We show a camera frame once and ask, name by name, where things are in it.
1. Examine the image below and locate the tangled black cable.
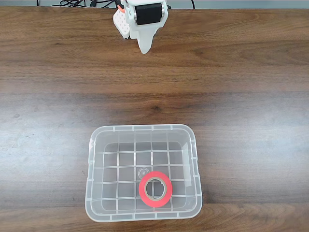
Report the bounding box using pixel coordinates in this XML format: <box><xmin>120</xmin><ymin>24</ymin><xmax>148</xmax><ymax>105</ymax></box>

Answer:
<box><xmin>50</xmin><ymin>0</ymin><xmax>88</xmax><ymax>7</ymax></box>

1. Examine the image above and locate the black cable with plug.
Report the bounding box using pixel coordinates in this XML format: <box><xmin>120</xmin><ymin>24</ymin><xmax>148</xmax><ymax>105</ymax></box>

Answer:
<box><xmin>89</xmin><ymin>0</ymin><xmax>119</xmax><ymax>8</ymax></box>

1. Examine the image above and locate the clear plastic storage box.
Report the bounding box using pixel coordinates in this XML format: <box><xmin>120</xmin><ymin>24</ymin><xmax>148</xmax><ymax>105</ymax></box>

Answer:
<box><xmin>84</xmin><ymin>124</ymin><xmax>203</xmax><ymax>222</ymax></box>

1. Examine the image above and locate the red tape roll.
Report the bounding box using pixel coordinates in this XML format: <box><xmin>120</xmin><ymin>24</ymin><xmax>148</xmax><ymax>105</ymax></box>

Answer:
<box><xmin>138</xmin><ymin>171</ymin><xmax>173</xmax><ymax>208</ymax></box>

